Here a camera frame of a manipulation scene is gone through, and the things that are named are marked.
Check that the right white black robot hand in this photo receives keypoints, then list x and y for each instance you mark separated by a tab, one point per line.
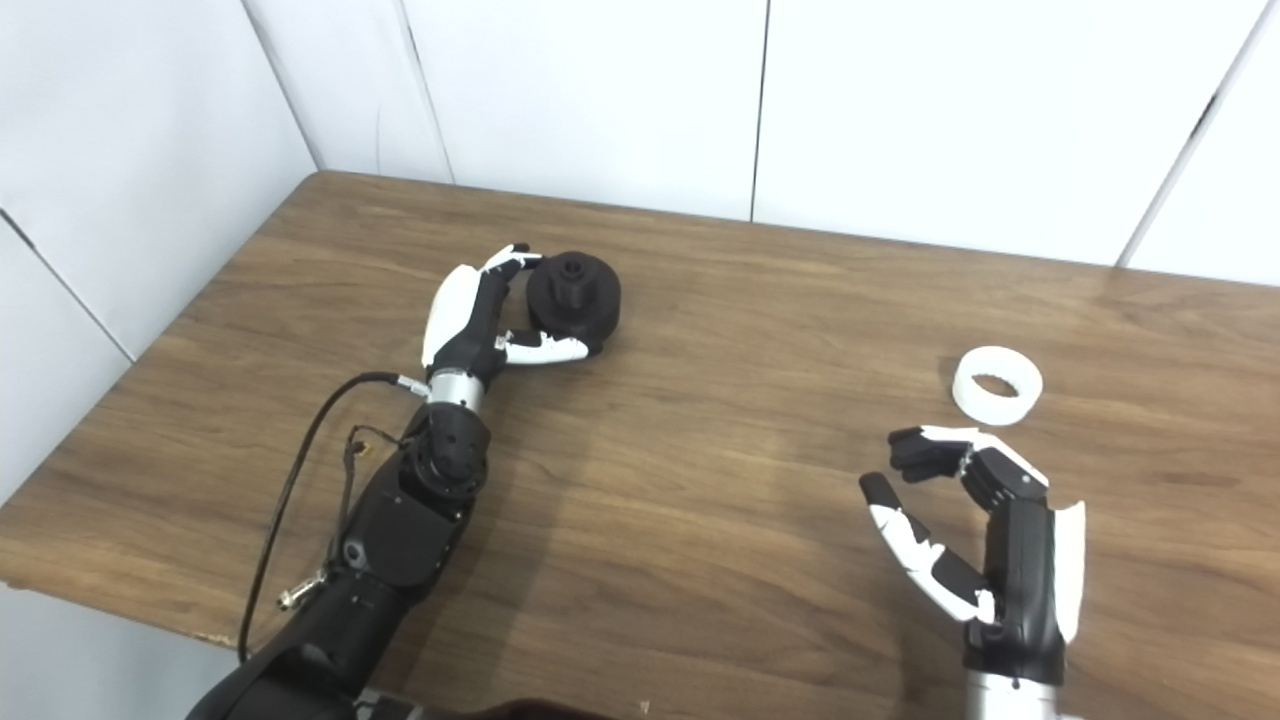
1020	570

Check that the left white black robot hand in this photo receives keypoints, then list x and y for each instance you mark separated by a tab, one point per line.
460	330

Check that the round black plastic part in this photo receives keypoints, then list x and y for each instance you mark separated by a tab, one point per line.
590	300

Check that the dark robot torso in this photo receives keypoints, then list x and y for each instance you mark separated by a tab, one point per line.
520	712

